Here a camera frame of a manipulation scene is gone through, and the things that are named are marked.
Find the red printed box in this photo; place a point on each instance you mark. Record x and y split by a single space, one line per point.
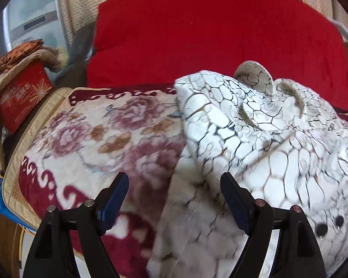
23 92

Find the grey cloth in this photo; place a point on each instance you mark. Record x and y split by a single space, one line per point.
81 52

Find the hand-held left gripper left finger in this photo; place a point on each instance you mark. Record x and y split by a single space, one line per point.
116 199

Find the white crackle print garment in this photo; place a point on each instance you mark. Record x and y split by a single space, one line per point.
249 139

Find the floral plush blanket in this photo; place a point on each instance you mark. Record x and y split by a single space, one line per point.
90 139

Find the white metal rail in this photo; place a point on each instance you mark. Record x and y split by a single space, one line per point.
346 33

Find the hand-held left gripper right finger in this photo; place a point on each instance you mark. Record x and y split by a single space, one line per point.
235 202

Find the wooden cabinet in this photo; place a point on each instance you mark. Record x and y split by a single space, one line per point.
5 243

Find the red quilt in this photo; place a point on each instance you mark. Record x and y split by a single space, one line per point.
206 34

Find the grey white appliance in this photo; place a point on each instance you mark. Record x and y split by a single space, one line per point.
32 14

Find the orange patterned cushion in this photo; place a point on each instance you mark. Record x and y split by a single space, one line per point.
17 53

